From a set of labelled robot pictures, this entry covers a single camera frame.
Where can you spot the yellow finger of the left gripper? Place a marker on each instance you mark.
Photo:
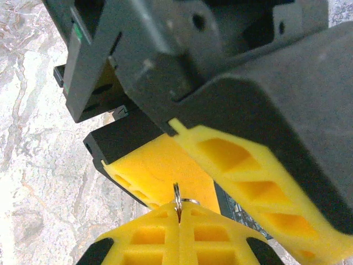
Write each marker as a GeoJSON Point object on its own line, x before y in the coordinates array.
{"type": "Point", "coordinates": [275, 124]}
{"type": "Point", "coordinates": [154, 165]}

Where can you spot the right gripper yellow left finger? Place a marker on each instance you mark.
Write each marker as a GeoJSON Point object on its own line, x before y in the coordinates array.
{"type": "Point", "coordinates": [143, 237]}

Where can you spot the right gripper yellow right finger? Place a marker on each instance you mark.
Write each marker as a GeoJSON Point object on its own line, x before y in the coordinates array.
{"type": "Point", "coordinates": [215, 237]}

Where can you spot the blue starry night box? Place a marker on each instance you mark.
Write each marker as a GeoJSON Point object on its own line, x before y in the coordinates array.
{"type": "Point", "coordinates": [234, 211]}

